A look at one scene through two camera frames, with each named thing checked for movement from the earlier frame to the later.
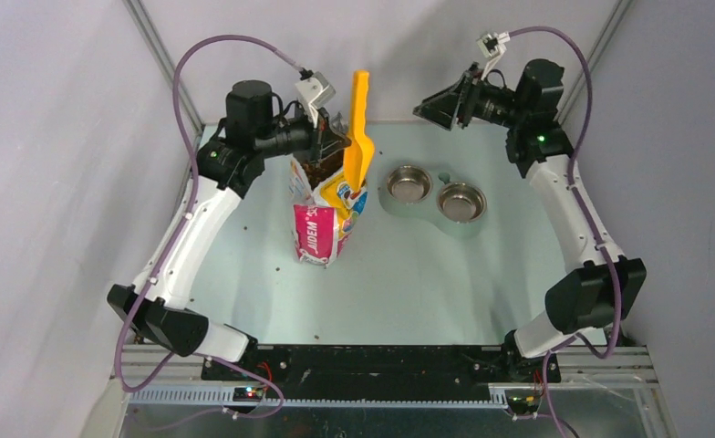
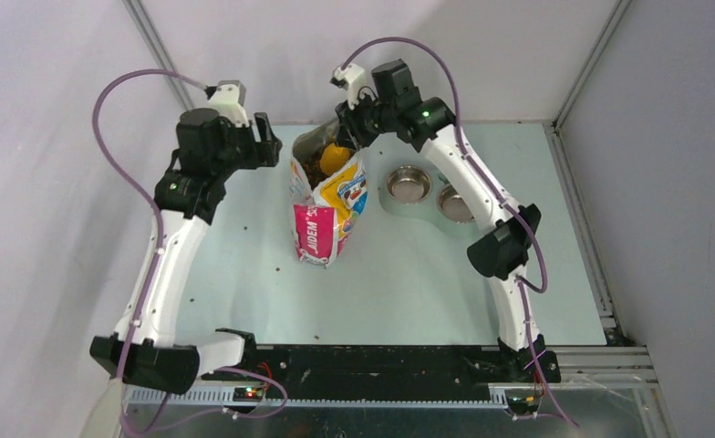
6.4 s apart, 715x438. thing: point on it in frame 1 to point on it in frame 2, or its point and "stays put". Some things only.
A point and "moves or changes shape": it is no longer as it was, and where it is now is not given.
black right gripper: (442, 108) to (350, 133)
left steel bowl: (409, 183) stays put
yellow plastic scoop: (359, 151) moves or changes shape
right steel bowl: (461, 203) stays put
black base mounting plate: (375, 371) stays put
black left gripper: (326, 138) to (267, 154)
